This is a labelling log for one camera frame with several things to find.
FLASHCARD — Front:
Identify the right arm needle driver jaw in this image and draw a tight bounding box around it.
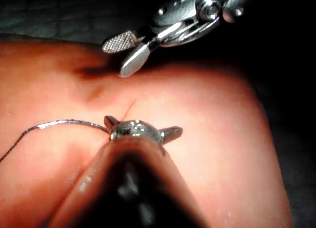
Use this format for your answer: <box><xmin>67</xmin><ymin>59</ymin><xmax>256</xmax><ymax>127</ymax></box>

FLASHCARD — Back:
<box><xmin>101</xmin><ymin>30</ymin><xmax>145</xmax><ymax>54</ymax></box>
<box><xmin>119</xmin><ymin>38</ymin><xmax>161</xmax><ymax>78</ymax></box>

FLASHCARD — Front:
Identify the left arm needle driver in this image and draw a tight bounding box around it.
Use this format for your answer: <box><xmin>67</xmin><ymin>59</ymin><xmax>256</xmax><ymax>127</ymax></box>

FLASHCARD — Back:
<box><xmin>110</xmin><ymin>119</ymin><xmax>165</xmax><ymax>148</ymax></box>

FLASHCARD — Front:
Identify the right arm needle driver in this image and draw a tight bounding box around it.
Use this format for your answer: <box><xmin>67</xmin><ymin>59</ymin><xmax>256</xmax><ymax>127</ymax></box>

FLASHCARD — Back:
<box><xmin>145</xmin><ymin>0</ymin><xmax>225</xmax><ymax>48</ymax></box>

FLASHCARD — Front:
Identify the left arm needle driver jaw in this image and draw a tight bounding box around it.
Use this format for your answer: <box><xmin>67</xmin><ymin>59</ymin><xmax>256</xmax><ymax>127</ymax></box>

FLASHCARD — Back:
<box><xmin>103</xmin><ymin>115</ymin><xmax>119</xmax><ymax>130</ymax></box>
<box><xmin>159</xmin><ymin>126</ymin><xmax>184</xmax><ymax>147</ymax></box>

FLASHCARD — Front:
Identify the blue-green cloth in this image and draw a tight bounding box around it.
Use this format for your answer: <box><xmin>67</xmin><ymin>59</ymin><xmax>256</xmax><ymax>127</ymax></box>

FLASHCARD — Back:
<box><xmin>0</xmin><ymin>0</ymin><xmax>154</xmax><ymax>45</ymax></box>

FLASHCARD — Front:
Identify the tissue pad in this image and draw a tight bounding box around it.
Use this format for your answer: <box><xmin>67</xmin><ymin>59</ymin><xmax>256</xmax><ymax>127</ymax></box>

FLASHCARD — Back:
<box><xmin>0</xmin><ymin>33</ymin><xmax>295</xmax><ymax>228</ymax></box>

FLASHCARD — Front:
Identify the black thread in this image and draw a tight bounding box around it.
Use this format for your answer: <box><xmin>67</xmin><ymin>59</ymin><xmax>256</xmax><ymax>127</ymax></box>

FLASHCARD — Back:
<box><xmin>0</xmin><ymin>118</ymin><xmax>111</xmax><ymax>163</ymax></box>

